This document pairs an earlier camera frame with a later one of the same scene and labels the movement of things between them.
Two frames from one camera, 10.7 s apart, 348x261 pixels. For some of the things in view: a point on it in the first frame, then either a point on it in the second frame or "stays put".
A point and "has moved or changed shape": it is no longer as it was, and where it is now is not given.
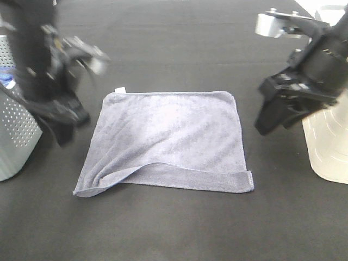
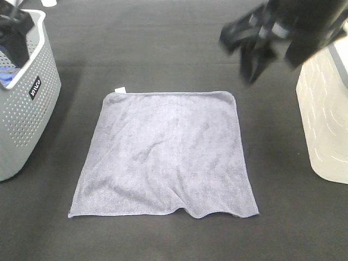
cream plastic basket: x=327 y=133 stays put
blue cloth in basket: x=6 y=75 stays put
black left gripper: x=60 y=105 to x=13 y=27
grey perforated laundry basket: x=19 y=131 stays put
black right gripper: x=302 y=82 to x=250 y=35
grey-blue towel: x=182 y=141 has moved or changed shape
